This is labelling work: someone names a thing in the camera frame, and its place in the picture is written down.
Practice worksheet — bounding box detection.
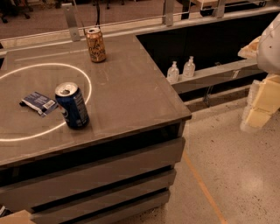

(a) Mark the blue snack packet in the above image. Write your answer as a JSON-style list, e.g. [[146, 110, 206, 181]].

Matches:
[[19, 92, 58, 117]]

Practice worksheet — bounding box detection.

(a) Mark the right clear sanitizer bottle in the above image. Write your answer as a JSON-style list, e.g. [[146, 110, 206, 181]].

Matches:
[[183, 56, 195, 78]]

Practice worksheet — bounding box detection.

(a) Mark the left clear sanitizer bottle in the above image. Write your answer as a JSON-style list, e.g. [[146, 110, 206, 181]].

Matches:
[[166, 61, 179, 83]]

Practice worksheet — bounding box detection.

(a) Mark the metal railing post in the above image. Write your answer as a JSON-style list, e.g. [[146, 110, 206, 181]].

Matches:
[[163, 0, 174, 26], [62, 3, 81, 42]]

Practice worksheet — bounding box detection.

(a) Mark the metal railing post left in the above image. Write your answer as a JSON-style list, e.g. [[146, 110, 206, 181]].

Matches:
[[62, 3, 81, 42]]

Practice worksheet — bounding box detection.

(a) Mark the metal railing post middle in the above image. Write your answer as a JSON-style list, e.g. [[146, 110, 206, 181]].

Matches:
[[163, 0, 174, 26]]

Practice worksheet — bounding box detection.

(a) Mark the clear sanitizer bottle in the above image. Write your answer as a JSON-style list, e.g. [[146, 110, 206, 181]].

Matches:
[[183, 56, 195, 78], [166, 61, 179, 83]]

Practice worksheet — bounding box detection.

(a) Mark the blue pepsi can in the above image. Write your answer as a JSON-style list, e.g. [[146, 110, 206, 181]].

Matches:
[[55, 82, 89, 129]]

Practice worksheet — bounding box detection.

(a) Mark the black office chair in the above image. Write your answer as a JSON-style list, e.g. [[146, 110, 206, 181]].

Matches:
[[0, 0, 33, 24]]

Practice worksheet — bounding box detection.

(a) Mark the orange soda can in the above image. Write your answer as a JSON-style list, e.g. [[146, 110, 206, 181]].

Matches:
[[86, 27, 106, 63]]

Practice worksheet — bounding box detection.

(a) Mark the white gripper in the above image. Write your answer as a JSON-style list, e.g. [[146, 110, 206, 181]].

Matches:
[[238, 13, 280, 133]]

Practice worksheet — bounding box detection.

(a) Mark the grey drawer cabinet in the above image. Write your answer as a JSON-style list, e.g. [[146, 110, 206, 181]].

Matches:
[[0, 120, 185, 224]]

